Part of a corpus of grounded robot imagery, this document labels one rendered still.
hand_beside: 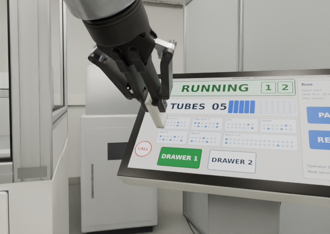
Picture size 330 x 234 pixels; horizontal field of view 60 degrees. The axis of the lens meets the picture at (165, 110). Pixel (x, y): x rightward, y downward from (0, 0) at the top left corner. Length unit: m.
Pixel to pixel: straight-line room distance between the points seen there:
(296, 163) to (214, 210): 0.23
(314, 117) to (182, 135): 0.28
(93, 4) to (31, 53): 0.40
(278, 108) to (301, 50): 0.79
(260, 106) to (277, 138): 0.09
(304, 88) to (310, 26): 0.73
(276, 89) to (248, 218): 0.30
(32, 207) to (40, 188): 0.05
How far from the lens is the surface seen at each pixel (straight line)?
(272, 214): 0.70
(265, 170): 0.59
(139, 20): 0.35
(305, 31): 1.43
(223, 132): 0.64
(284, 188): 0.58
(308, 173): 0.59
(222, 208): 0.71
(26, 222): 0.75
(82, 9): 0.32
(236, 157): 0.60
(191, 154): 0.62
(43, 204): 0.73
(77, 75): 3.93
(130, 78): 0.42
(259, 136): 0.63
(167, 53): 0.37
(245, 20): 1.86
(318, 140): 0.63
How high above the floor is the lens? 1.13
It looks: 2 degrees down
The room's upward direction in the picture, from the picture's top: straight up
